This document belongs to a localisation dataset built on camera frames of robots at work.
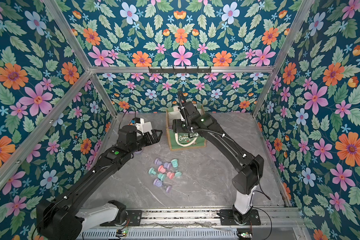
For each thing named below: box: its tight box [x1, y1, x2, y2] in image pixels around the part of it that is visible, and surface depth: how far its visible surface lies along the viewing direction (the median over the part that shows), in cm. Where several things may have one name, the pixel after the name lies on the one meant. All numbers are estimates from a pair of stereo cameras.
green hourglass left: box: [148, 167, 157, 175], surface depth 89 cm
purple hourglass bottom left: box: [153, 178, 163, 187], surface depth 84 cm
